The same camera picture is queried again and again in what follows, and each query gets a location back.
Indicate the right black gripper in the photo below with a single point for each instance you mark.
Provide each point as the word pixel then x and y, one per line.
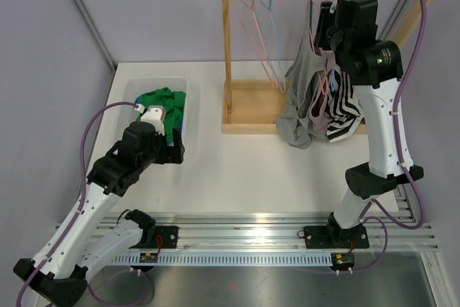
pixel 325 19

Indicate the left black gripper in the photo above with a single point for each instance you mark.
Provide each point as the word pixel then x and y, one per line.
pixel 170 154

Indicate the pink tank top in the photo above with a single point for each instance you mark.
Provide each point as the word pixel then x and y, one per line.
pixel 317 111

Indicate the blue tank top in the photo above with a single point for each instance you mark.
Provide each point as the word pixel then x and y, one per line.
pixel 181 125

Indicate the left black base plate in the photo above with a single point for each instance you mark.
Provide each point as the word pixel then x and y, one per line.
pixel 166 237

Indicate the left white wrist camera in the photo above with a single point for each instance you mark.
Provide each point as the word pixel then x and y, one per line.
pixel 154 115

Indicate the white slotted cable duct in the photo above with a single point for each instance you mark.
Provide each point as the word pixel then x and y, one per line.
pixel 215 259

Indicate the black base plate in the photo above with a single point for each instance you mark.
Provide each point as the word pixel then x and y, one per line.
pixel 316 237
pixel 166 237

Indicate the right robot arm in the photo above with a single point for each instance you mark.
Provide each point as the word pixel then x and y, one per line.
pixel 348 28

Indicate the green tank top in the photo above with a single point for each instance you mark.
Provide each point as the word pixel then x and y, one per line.
pixel 172 101

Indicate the wooden clothes rack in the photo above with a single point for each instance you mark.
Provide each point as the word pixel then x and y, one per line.
pixel 251 106

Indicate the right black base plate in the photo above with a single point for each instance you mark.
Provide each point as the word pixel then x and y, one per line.
pixel 316 237

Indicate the aluminium mounting rail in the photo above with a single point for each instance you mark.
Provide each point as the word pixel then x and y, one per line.
pixel 269 232

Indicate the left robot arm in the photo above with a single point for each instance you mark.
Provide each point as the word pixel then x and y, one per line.
pixel 61 271

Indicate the clear plastic basket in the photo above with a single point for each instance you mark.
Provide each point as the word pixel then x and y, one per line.
pixel 133 88

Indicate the black white striped tank top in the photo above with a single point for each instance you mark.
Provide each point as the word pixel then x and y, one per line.
pixel 343 110

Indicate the grey tank top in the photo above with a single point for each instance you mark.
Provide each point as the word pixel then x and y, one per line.
pixel 294 125

